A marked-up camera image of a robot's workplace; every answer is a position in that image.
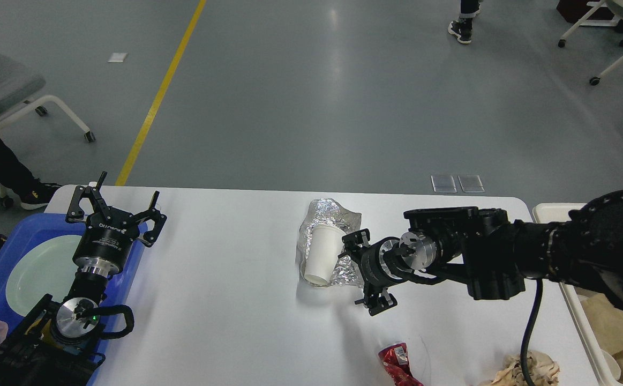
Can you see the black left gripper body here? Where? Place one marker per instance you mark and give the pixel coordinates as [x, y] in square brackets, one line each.
[104, 249]

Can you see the person with black sneakers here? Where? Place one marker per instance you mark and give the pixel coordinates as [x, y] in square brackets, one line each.
[461, 28]

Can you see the grey office chair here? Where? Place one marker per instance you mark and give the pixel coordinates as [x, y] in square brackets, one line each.
[17, 84]

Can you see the crushed red can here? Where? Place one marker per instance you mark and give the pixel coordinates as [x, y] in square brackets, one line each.
[395, 361]

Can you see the transparent floor plate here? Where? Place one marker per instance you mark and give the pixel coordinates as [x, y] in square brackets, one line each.
[471, 183]
[444, 184]

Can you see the light green plate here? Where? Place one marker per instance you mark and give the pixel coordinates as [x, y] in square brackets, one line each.
[46, 269]

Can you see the transparent floor plate left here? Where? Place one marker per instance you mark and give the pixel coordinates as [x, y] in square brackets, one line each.
[444, 184]

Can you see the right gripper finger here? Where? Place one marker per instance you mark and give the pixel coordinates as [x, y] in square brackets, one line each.
[376, 299]
[355, 245]

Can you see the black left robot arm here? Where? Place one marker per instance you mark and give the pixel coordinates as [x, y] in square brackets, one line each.
[57, 342]

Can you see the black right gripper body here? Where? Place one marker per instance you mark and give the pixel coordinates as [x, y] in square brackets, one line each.
[380, 268]

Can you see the beige plastic bin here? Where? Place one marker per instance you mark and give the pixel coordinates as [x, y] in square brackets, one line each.
[585, 333]

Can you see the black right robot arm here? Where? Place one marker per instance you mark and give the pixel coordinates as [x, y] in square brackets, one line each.
[493, 256]

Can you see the white paper cup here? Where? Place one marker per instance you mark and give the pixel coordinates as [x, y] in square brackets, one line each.
[325, 246]
[612, 365]

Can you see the brown paper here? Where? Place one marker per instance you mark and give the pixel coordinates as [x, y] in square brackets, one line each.
[542, 369]

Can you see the blue plastic tray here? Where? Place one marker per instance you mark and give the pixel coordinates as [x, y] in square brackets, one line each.
[20, 242]

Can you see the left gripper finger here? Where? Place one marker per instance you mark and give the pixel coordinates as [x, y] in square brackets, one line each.
[98, 218]
[145, 226]

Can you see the transparent floor plate right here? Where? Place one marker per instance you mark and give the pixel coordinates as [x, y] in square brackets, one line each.
[471, 183]

